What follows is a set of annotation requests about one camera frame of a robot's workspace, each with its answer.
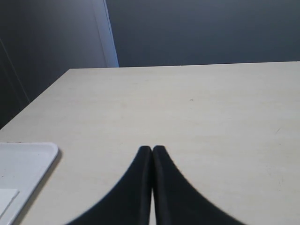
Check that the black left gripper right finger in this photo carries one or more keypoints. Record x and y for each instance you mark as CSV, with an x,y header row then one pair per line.
x,y
177,202

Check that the white plastic tray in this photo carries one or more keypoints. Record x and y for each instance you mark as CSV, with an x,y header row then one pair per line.
x,y
22,167

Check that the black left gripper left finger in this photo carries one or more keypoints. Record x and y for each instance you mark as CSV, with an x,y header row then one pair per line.
x,y
129,201

